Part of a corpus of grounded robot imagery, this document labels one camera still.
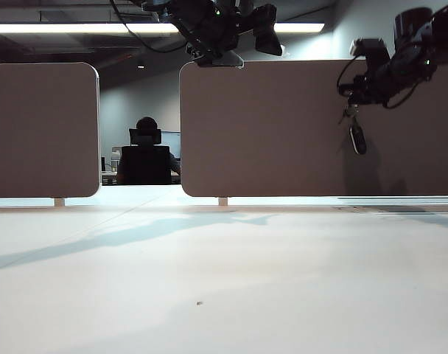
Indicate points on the right grey partition panel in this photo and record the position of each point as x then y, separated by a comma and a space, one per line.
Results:
264, 129

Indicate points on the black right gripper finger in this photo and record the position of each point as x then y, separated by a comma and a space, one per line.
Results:
347, 89
358, 102

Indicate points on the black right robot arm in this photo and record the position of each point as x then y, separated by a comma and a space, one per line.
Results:
445, 33

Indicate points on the computer monitor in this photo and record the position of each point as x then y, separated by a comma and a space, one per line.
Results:
172, 144

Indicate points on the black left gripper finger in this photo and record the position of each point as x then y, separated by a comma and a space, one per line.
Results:
269, 41
262, 16

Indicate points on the grey partition panel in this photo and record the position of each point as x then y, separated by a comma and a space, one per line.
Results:
264, 129
40, 129

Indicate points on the bunch of keys with black fob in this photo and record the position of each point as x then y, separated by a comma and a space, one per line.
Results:
357, 140

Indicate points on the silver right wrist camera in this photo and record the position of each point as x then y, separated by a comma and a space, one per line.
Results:
371, 46

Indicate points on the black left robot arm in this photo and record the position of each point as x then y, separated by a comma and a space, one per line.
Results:
154, 4

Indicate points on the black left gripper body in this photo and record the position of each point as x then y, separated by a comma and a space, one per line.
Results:
213, 26

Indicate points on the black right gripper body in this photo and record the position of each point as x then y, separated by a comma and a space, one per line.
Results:
393, 79

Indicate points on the seated person in dark clothes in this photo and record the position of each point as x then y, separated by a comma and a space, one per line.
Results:
146, 123

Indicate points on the left grey partition panel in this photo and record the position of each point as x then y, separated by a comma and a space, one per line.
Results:
40, 129

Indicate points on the black mesh office chair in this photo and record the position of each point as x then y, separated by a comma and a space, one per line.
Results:
144, 166

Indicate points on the long ceiling light strip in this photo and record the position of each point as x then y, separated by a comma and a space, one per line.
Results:
62, 28

